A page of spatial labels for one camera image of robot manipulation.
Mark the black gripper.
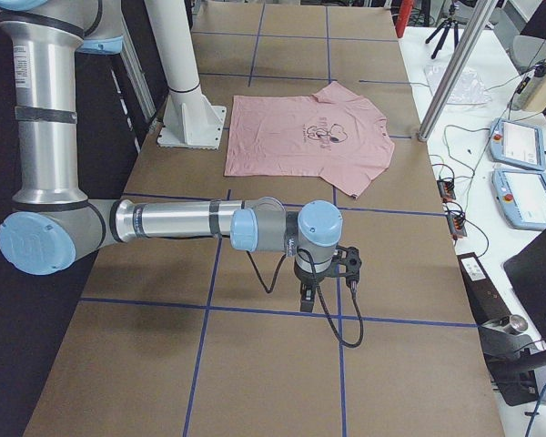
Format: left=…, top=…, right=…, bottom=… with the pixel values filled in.
left=294, top=262, right=335, bottom=312

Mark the pink snoopy t-shirt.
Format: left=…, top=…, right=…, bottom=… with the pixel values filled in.
left=225, top=82, right=395, bottom=198

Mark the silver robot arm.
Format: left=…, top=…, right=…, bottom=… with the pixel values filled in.
left=0, top=1, right=349, bottom=311

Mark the lower orange terminal block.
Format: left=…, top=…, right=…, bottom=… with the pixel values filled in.
left=446, top=210, right=467, bottom=240

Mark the orange terminal block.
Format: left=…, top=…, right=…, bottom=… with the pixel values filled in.
left=437, top=178, right=456, bottom=202
left=446, top=210, right=467, bottom=240

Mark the upper orange terminal block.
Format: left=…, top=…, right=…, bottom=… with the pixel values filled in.
left=437, top=178, right=456, bottom=202

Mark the black box with label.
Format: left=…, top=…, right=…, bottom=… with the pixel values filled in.
left=457, top=252, right=511, bottom=325

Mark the black monitor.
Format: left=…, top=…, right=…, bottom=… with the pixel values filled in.
left=503, top=229, right=546, bottom=339

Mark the lower teach pendant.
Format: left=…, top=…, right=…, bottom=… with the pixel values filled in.
left=491, top=168, right=546, bottom=231

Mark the teach pendant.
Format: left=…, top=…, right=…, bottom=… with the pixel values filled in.
left=491, top=168, right=546, bottom=231
left=489, top=118, right=546, bottom=171

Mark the upper teach pendant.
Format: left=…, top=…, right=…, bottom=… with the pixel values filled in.
left=489, top=118, right=546, bottom=171

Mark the clear plastic bag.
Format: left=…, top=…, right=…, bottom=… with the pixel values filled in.
left=424, top=63, right=491, bottom=105

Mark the red cylinder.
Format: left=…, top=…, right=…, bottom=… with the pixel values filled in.
left=395, top=0, right=414, bottom=38

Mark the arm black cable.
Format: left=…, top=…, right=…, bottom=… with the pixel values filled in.
left=247, top=248, right=365, bottom=351

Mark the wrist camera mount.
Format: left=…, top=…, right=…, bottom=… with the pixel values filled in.
left=330, top=246, right=362, bottom=291

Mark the white pedestal column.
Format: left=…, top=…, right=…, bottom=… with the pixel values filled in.
left=145, top=0, right=227, bottom=149

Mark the black camera tripod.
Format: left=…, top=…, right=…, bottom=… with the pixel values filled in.
left=425, top=1, right=460, bottom=59

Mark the aluminium frame post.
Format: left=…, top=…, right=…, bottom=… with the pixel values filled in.
left=418, top=0, right=497, bottom=142

